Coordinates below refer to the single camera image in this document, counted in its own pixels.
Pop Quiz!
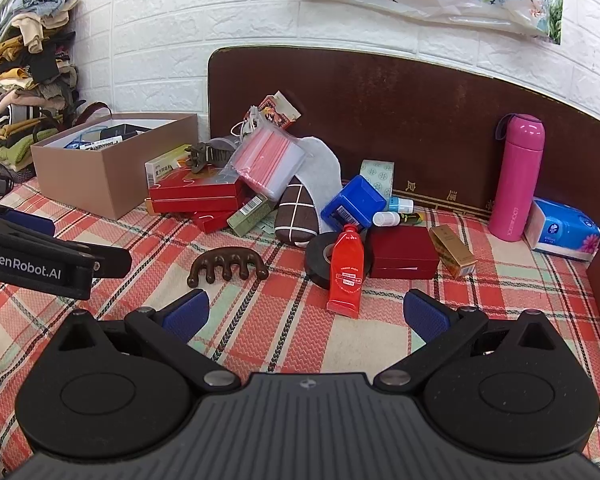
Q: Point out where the brown checkered pouch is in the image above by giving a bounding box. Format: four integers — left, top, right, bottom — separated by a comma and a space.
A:
273, 176, 321, 247

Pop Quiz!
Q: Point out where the white capped marker pen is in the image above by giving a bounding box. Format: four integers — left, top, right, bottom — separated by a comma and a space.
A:
372, 210, 425, 228

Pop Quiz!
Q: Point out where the blue plastic box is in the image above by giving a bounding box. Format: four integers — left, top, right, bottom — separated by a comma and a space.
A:
321, 175, 388, 234

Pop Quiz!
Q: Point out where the red tube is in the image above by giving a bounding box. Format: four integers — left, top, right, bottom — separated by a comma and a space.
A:
326, 223, 369, 319

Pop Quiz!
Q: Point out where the white green medicine box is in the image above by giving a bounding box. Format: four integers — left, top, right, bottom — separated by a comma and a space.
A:
145, 144, 194, 186

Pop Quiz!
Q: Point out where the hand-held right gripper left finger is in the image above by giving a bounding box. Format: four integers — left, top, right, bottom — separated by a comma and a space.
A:
55, 289, 241, 391

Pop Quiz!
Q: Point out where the blue white tissue packet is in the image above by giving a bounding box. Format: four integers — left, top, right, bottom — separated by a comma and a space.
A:
524, 198, 600, 263

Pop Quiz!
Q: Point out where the white insole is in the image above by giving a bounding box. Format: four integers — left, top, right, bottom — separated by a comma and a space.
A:
291, 135, 342, 234

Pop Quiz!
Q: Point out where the flat red box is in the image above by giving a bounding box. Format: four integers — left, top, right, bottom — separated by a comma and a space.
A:
191, 206, 252, 234
151, 194, 242, 214
148, 169, 244, 202

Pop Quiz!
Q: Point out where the black tape roll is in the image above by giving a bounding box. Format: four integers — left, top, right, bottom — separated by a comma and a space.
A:
304, 232, 372, 290

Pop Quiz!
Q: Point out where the white blue box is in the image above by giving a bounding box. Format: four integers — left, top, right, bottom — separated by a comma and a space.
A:
64, 137, 127, 152

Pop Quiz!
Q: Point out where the pink thermos bottle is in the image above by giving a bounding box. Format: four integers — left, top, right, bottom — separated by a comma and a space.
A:
488, 113, 546, 242

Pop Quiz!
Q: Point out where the brown hair claw clip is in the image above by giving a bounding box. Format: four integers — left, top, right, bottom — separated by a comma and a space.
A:
184, 142, 217, 174

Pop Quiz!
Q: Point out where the small clear drawstring pouch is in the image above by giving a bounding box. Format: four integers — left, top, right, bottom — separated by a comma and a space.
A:
231, 105, 267, 137

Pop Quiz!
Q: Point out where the brown wooden headboard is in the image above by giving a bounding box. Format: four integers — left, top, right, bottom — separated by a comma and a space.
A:
207, 46, 600, 241

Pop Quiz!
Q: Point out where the brown cardboard box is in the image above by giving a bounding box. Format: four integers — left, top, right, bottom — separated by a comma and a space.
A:
30, 112, 199, 221

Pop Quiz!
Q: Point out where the red plaid blanket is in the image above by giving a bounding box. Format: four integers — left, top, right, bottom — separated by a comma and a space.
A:
0, 180, 600, 476

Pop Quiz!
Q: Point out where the orange printed card box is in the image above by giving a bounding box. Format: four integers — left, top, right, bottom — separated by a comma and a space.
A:
257, 90, 302, 132

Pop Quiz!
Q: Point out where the bag of red zip bags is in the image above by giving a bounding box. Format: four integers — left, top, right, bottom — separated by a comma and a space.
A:
228, 125, 306, 200

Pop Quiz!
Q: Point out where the pile of clothes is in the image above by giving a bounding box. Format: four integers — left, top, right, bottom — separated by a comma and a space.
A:
0, 0, 87, 182

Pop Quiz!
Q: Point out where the gold carton box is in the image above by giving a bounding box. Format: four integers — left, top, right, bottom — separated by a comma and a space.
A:
428, 224, 478, 280

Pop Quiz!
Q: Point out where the green printed tape roll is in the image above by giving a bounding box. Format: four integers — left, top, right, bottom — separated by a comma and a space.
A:
359, 159, 396, 199

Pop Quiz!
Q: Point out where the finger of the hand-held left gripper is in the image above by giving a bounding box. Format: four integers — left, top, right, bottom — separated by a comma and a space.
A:
0, 218, 133, 280
0, 199, 57, 239

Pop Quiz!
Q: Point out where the black box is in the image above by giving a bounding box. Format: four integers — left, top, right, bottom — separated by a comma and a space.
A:
100, 123, 147, 142

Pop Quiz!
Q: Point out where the brown wooden massage comb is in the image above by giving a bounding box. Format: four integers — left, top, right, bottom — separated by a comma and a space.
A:
187, 248, 270, 289

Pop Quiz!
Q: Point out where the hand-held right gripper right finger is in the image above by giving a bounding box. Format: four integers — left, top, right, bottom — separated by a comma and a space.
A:
372, 288, 556, 391

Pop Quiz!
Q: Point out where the dark red box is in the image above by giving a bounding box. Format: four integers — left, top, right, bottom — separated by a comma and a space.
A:
366, 225, 440, 280

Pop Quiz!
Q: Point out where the olive green box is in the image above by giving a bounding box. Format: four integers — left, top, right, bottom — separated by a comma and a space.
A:
227, 192, 277, 238

